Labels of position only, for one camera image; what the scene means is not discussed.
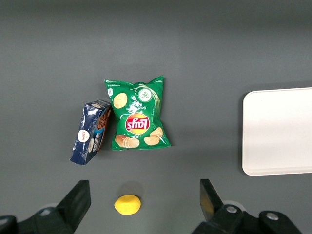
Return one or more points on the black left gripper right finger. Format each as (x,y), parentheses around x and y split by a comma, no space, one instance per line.
(231,221)

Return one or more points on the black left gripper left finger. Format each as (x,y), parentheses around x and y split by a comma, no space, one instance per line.
(61,219)

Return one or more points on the beige plastic tray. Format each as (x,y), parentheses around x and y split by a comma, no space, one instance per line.
(278,131)

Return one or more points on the yellow lemon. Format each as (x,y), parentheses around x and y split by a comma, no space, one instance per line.
(127,204)

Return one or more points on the dark blue cookie box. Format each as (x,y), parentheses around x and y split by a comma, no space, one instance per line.
(85,136)

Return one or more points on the green Lays chips bag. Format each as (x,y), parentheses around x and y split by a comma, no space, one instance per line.
(139,114)

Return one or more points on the dark grey table mat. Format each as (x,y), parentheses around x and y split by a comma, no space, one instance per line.
(195,48)

